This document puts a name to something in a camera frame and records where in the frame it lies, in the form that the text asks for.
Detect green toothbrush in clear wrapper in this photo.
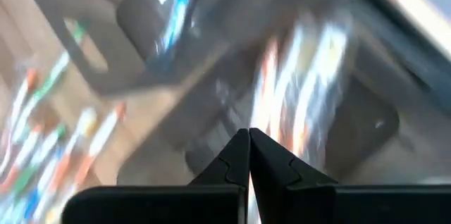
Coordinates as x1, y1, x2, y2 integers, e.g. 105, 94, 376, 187
9, 22, 88, 144
8, 123, 68, 192

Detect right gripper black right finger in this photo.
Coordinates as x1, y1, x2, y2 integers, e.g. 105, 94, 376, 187
249, 127, 451, 224

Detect blue orange packaged toothbrushes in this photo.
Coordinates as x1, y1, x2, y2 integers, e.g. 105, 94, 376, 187
73, 101, 128, 187

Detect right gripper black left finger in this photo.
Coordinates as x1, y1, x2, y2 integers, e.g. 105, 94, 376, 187
61, 128, 250, 224

